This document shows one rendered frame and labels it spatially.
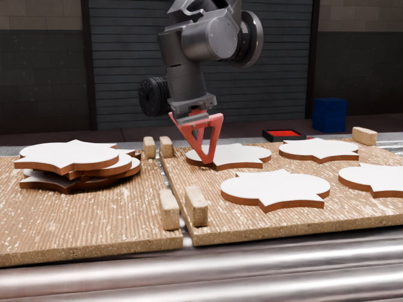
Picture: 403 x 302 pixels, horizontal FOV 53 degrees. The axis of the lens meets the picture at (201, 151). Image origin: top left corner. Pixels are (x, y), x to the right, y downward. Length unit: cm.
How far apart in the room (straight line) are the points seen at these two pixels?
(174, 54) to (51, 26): 473
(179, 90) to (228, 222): 25
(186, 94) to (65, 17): 473
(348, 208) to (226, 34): 28
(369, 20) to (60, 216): 631
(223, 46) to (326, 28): 568
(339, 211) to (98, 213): 28
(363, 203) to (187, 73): 31
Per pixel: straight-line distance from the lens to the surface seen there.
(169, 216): 43
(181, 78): 62
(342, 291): 40
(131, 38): 530
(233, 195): 50
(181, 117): 60
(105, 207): 50
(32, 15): 534
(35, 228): 47
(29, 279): 42
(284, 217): 47
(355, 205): 53
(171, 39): 62
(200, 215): 43
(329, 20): 626
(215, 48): 56
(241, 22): 145
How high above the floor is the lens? 113
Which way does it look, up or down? 16 degrees down
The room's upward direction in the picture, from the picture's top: straight up
